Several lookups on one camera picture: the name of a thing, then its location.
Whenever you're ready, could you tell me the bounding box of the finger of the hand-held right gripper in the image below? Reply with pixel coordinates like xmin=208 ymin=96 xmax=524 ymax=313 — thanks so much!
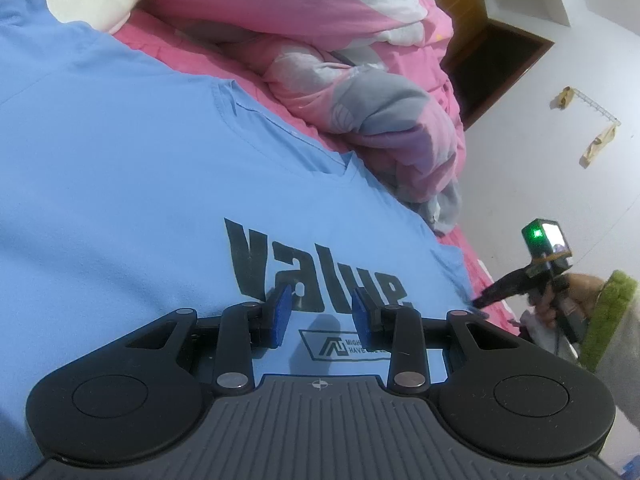
xmin=471 ymin=264 xmax=533 ymax=311

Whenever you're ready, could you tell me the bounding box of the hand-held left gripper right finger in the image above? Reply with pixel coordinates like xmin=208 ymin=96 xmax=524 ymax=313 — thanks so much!
xmin=350 ymin=287 xmax=521 ymax=396

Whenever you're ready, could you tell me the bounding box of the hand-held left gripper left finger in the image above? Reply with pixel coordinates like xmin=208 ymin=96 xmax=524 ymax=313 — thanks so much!
xmin=122 ymin=284 xmax=293 ymax=396

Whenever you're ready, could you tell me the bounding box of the blue printed t-shirt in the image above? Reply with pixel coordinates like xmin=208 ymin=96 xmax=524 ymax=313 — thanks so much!
xmin=0 ymin=0 xmax=476 ymax=480

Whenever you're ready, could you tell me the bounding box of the person's right forearm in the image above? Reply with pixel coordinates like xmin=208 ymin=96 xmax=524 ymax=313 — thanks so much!
xmin=580 ymin=269 xmax=640 ymax=433

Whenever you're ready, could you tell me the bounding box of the person's right hand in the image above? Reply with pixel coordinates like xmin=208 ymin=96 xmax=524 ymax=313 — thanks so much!
xmin=532 ymin=273 xmax=608 ymax=332

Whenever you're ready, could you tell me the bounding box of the brown wooden door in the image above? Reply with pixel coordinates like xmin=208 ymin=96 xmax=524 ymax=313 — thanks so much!
xmin=432 ymin=0 xmax=556 ymax=131

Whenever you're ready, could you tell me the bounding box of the pink grey patterned quilt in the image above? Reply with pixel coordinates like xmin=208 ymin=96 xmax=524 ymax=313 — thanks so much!
xmin=132 ymin=0 xmax=468 ymax=236

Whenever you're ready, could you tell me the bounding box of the pink floral bedsheet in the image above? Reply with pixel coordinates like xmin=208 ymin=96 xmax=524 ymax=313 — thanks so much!
xmin=110 ymin=10 xmax=526 ymax=333

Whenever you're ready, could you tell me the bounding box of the white wall hook rail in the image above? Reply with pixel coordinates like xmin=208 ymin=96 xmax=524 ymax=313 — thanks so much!
xmin=574 ymin=88 xmax=622 ymax=127

